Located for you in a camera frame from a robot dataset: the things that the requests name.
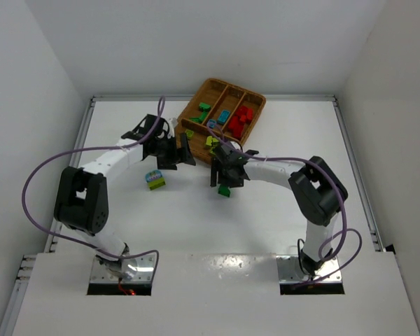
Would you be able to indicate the red top lego stack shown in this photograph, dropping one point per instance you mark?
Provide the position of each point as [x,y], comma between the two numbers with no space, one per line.
[238,131]

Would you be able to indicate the small cyan lego cube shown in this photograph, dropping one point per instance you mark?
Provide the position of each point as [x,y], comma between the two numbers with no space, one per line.
[211,123]

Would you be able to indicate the cyan lime lego stack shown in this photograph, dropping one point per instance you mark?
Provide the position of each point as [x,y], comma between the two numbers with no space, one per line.
[155,179]

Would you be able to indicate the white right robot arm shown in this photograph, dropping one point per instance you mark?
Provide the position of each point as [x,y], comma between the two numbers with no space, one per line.
[315,187]

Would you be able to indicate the small red lego brick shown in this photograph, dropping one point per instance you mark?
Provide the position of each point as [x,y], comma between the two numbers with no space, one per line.
[248,114]

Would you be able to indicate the green yellow notched lego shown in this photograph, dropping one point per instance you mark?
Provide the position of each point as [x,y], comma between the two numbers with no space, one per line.
[224,191]

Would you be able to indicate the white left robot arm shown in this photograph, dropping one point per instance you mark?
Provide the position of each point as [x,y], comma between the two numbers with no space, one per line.
[82,203]

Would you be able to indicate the lime piece of notched lego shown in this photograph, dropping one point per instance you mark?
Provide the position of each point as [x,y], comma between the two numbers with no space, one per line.
[211,142]

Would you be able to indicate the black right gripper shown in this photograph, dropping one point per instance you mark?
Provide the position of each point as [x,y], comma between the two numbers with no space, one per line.
[225,171]

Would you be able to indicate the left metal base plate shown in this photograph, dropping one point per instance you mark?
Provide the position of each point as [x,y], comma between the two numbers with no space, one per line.
[130,271]

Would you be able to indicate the dark green lego brick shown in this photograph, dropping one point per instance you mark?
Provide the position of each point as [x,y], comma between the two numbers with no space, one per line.
[203,116]

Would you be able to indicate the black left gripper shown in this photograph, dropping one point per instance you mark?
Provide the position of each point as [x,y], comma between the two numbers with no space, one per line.
[173,156]

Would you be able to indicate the dark green split lego piece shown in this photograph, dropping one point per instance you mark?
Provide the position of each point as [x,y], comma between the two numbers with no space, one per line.
[197,120]

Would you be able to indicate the long cyan lego brick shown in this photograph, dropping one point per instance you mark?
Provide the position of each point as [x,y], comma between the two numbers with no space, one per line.
[223,117]

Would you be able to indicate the lime piece of split lego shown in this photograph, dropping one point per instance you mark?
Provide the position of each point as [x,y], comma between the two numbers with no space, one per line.
[189,134]

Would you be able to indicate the green lego in tray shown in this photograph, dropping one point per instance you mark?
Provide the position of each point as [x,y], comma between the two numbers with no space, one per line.
[204,107]

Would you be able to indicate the brown wicker divided tray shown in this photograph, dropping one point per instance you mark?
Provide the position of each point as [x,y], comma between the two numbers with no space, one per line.
[230,111]

